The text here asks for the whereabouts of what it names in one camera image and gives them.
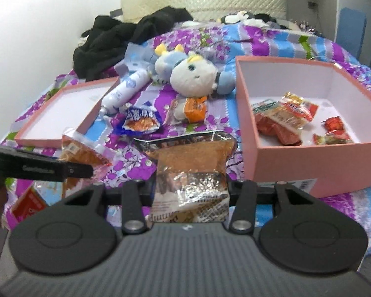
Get orange snack packet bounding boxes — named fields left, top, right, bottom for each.
left=170, top=95, right=211, bottom=123

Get clear packet with brown snack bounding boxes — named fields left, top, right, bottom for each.
left=61, top=127, right=115, bottom=192

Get red and white snack packet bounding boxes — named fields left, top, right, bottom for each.
left=280, top=92, right=319, bottom=121

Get blue panel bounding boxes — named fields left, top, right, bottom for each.
left=340, top=8, right=367, bottom=56

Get purple floral blanket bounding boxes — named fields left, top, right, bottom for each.
left=0, top=23, right=371, bottom=254

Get flat red snack packet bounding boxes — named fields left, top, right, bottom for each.
left=9, top=181, right=50, bottom=223

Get pink box lid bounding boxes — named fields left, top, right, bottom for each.
left=14, top=77, right=121, bottom=146

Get black and white plush toy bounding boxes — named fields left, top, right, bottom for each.
left=219, top=11, right=255, bottom=25

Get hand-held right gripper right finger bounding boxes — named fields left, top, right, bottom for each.
left=226, top=179, right=316, bottom=233

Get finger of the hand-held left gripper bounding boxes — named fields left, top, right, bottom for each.
left=64, top=163, right=95, bottom=180

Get white plastic wrap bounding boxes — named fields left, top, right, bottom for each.
left=175, top=20, right=205, bottom=29

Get black clothes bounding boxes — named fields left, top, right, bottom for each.
left=72, top=6, right=194, bottom=81

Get large red snack packet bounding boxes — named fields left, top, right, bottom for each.
left=254, top=113, right=303, bottom=146

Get clear blue-printed plastic bag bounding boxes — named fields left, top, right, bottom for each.
left=116, top=42, right=157, bottom=75

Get silver packet with brown snack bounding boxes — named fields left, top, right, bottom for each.
left=134, top=131, right=237, bottom=223

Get pink cardboard box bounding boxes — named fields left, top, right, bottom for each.
left=236, top=56, right=371, bottom=198

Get blue and white plush toy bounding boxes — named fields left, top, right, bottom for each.
left=153, top=44, right=237, bottom=97

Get small red candy packet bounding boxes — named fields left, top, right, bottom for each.
left=322, top=116, right=345, bottom=130
left=313, top=131, right=354, bottom=145

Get white spray bottle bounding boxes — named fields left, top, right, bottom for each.
left=100, top=70, right=149, bottom=116

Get green triangular snack packet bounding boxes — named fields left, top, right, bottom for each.
left=252, top=99, right=279, bottom=115

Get blue snack packet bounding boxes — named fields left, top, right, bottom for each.
left=120, top=105, right=161, bottom=133

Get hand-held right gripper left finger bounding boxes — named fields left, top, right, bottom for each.
left=63, top=180, right=157, bottom=235

